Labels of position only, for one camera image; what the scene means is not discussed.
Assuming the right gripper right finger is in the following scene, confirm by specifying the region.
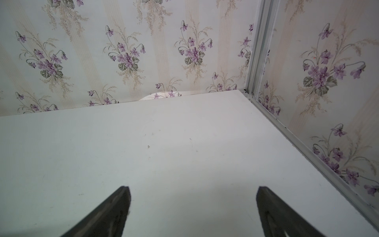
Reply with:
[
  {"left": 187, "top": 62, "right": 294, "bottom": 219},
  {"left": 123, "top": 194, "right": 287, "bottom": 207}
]
[{"left": 256, "top": 186, "right": 324, "bottom": 237}]

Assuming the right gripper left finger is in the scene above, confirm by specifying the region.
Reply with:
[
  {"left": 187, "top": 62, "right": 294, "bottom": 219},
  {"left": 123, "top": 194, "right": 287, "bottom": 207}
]
[{"left": 63, "top": 186, "right": 131, "bottom": 237}]

